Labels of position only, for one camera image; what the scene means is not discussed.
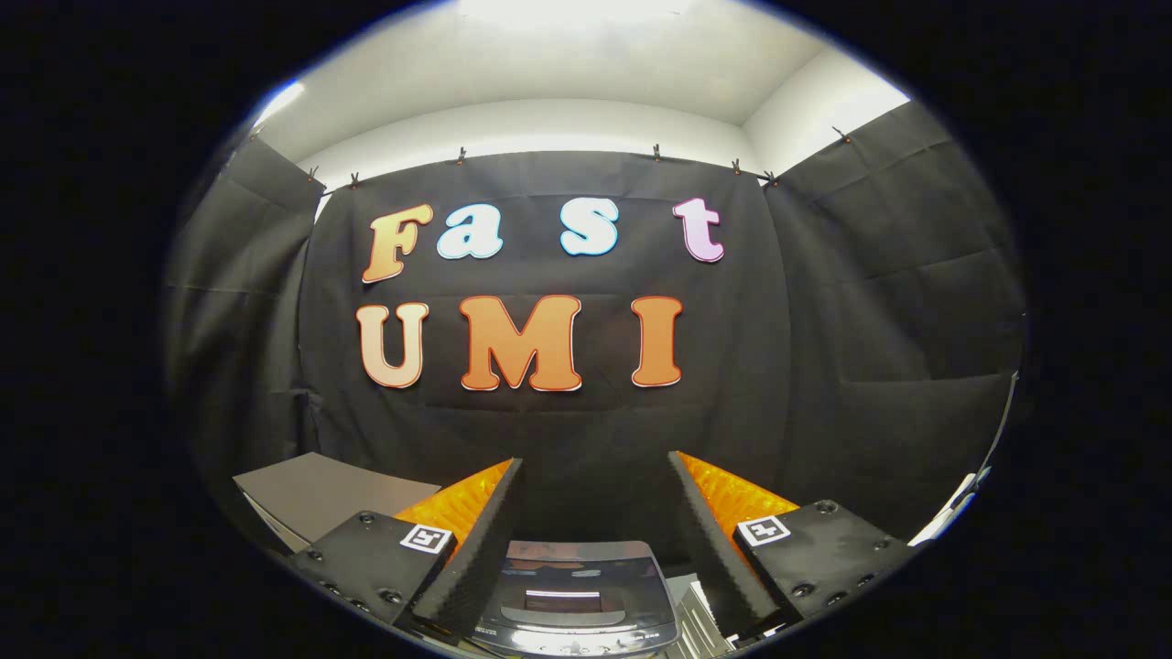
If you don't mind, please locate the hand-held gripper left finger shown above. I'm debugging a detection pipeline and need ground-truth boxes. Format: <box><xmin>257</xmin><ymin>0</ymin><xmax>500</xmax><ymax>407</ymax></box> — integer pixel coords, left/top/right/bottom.
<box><xmin>288</xmin><ymin>458</ymin><xmax>525</xmax><ymax>642</ymax></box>

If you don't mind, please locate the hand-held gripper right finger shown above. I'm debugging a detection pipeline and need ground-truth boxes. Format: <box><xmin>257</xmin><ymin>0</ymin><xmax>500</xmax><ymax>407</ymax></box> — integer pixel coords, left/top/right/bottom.
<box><xmin>667</xmin><ymin>450</ymin><xmax>919</xmax><ymax>642</ymax></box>

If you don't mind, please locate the grey washing machine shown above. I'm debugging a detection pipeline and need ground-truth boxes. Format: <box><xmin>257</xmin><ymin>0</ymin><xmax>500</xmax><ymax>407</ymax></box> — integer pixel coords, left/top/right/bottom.
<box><xmin>472</xmin><ymin>540</ymin><xmax>683</xmax><ymax>658</ymax></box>

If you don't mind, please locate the grey slatted stand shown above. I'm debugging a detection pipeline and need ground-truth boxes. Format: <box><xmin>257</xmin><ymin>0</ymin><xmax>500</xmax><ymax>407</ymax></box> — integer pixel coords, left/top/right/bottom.
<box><xmin>667</xmin><ymin>572</ymin><xmax>735</xmax><ymax>656</ymax></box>

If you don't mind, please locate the dark grey box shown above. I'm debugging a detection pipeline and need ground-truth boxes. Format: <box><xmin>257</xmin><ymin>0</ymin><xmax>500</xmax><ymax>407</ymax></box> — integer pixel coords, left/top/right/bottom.
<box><xmin>233</xmin><ymin>451</ymin><xmax>442</xmax><ymax>553</ymax></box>

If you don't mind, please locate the black backdrop cloth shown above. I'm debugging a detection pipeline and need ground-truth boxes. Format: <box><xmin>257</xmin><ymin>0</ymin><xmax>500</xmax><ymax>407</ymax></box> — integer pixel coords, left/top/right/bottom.
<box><xmin>163</xmin><ymin>101</ymin><xmax>1026</xmax><ymax>568</ymax></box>

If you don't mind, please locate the white side table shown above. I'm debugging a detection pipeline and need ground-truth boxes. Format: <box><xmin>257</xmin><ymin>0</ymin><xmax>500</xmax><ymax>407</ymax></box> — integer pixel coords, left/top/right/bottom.
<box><xmin>906</xmin><ymin>471</ymin><xmax>981</xmax><ymax>546</ymax></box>

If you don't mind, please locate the ceiling light panel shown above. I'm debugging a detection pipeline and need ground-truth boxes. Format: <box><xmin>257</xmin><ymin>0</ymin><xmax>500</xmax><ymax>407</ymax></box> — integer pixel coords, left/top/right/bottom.
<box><xmin>255</xmin><ymin>82</ymin><xmax>308</xmax><ymax>127</ymax></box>

